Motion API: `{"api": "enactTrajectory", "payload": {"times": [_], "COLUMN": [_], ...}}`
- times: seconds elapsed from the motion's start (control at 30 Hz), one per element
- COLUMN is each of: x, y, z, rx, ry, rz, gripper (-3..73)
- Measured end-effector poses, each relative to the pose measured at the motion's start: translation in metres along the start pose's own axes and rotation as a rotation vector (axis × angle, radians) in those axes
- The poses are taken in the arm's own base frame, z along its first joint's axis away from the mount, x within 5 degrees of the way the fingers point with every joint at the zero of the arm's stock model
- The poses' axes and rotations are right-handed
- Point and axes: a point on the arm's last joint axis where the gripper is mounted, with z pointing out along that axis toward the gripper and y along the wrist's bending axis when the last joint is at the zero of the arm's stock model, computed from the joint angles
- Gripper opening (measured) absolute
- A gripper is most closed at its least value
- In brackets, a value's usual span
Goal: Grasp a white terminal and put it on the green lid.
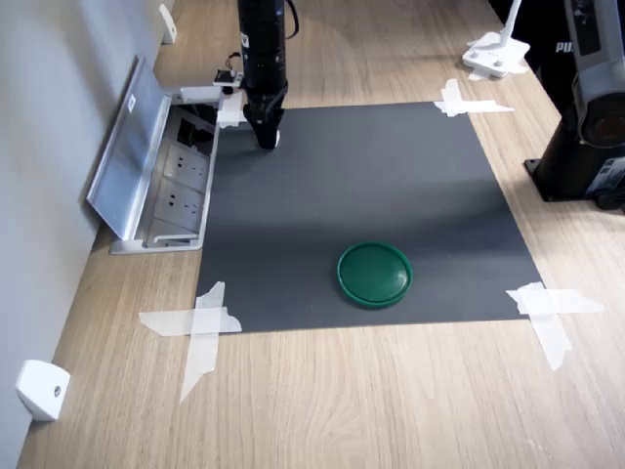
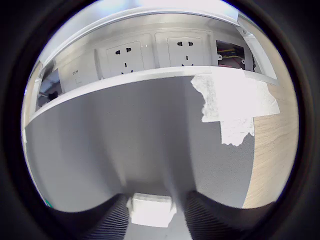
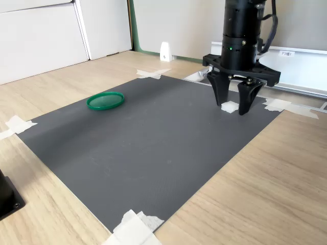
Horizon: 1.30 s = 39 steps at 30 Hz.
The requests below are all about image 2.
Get coloured wires in socket box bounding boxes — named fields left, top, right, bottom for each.
left=216, top=40, right=246, bottom=69

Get white power socket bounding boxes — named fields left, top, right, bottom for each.
left=154, top=30, right=211, bottom=69
left=95, top=34, right=154, bottom=80

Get dark grey mat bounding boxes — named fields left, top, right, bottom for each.
left=23, top=74, right=256, bottom=216

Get small white plastic terminal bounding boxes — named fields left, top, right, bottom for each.
left=125, top=191, right=178, bottom=229

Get white blank socket panel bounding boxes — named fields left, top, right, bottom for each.
left=58, top=63, right=99, bottom=93

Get white tape strip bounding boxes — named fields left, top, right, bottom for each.
left=190, top=71, right=281, bottom=124
left=219, top=116, right=256, bottom=147

